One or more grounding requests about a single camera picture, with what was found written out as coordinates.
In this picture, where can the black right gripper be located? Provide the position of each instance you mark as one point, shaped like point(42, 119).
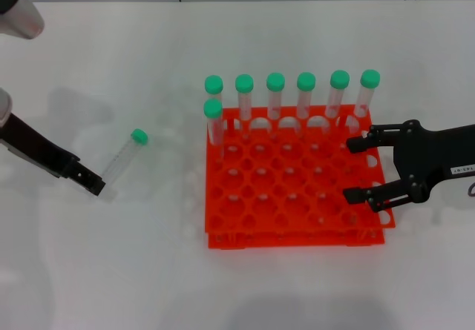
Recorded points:
point(426, 152)

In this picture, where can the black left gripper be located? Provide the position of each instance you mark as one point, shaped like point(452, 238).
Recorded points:
point(37, 144)

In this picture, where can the clear tube green cap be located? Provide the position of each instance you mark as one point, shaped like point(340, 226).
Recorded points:
point(340, 79)
point(306, 81)
point(213, 84)
point(213, 109)
point(244, 83)
point(370, 78)
point(122, 155)
point(275, 81)

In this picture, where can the orange test tube rack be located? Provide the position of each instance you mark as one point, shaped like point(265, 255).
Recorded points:
point(297, 181)

